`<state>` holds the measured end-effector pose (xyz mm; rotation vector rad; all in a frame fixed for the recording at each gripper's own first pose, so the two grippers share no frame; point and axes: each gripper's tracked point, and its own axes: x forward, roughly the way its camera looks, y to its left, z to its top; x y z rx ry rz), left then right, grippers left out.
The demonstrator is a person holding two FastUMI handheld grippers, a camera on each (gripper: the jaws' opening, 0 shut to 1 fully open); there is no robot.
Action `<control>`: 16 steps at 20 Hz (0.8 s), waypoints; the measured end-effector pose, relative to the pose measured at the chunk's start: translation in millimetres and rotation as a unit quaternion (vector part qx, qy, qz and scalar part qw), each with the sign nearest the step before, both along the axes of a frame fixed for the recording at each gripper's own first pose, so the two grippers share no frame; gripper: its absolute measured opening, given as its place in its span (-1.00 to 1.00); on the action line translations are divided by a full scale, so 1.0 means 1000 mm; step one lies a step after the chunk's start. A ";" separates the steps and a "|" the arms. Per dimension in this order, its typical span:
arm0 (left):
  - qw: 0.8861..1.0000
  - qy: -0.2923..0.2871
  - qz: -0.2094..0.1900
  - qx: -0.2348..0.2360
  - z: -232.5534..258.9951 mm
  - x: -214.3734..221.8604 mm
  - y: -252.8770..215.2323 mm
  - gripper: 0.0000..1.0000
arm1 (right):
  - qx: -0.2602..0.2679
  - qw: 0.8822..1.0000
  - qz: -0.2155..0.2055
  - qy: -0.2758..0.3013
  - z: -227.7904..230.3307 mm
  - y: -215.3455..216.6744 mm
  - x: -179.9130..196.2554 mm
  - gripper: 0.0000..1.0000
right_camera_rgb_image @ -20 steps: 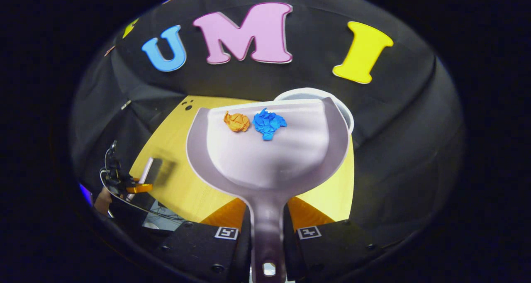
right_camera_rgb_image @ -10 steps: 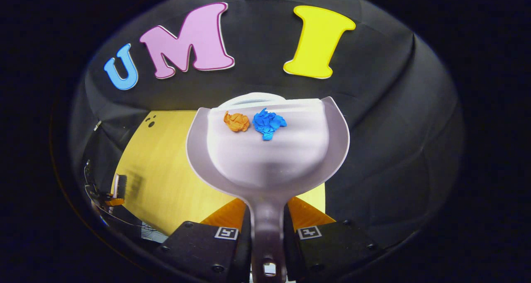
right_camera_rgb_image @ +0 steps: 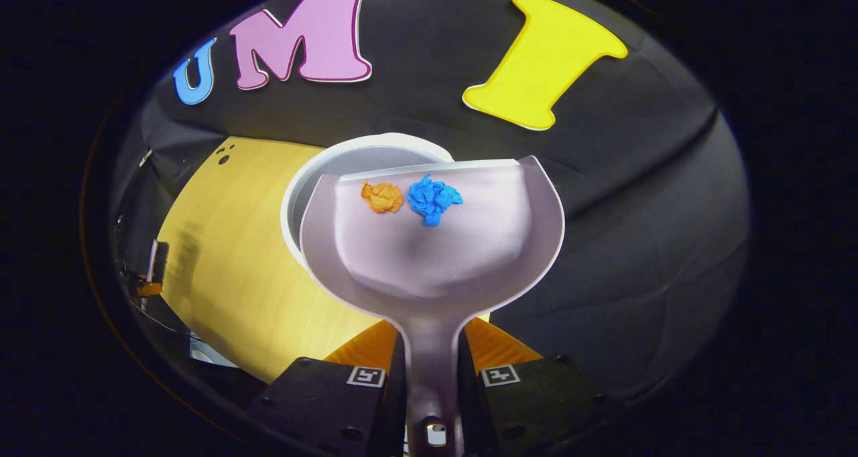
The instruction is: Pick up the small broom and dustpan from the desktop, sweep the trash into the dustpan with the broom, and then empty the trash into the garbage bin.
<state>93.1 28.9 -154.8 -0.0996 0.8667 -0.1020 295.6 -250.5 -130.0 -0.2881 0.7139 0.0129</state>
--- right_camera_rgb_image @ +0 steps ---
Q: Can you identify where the small lilac dustpan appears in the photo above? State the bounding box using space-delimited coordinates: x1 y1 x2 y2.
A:
300 155 566 457

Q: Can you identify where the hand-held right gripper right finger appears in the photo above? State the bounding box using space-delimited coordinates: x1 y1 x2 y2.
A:
459 317 618 457

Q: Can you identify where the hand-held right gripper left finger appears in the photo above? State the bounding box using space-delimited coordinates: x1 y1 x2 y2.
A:
247 319 410 457

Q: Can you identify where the black backdrop cloth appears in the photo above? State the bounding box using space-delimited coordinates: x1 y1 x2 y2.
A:
111 0 751 411

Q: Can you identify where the grey ribbed garbage bin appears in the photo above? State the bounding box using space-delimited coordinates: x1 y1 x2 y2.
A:
280 133 456 271

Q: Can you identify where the blue paper trash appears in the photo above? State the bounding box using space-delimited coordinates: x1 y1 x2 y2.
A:
407 174 465 226

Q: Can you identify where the orange paper trash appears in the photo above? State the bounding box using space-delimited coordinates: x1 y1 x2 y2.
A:
361 181 404 214

